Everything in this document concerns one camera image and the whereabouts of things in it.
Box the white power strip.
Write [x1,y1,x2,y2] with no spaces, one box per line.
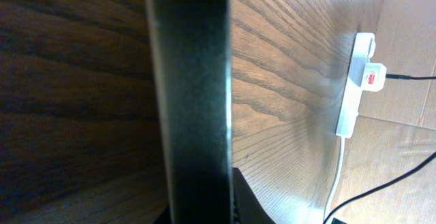
[336,33,375,138]

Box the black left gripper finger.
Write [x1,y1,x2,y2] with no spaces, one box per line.
[232,167,275,224]

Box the black USB charging cable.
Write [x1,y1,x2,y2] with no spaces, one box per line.
[322,73,436,224]

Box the white USB charger adapter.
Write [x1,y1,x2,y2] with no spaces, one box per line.
[360,63,387,92]

